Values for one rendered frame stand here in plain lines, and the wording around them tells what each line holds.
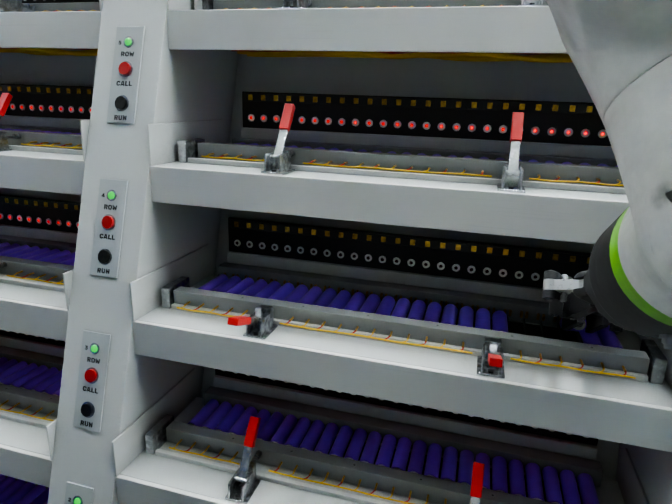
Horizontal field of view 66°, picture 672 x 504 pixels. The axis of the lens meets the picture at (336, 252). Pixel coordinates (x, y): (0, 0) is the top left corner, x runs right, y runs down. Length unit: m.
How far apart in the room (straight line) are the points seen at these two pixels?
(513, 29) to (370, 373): 0.39
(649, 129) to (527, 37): 0.35
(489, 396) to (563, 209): 0.20
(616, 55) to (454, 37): 0.34
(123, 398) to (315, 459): 0.25
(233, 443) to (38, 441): 0.27
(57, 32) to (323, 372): 0.56
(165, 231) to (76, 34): 0.28
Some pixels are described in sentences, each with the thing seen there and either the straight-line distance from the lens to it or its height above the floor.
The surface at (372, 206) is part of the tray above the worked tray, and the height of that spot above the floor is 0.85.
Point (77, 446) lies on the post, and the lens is 0.77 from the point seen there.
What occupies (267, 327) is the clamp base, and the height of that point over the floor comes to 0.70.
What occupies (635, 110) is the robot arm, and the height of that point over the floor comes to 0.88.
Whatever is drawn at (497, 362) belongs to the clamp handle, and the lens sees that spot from 0.51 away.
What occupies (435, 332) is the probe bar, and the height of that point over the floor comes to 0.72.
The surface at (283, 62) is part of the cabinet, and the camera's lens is 0.87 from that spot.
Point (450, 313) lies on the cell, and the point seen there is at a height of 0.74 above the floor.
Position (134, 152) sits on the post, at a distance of 0.70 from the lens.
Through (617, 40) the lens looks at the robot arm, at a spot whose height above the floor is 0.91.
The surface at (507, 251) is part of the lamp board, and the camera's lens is 0.72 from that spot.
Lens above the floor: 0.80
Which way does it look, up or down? level
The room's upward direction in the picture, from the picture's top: 6 degrees clockwise
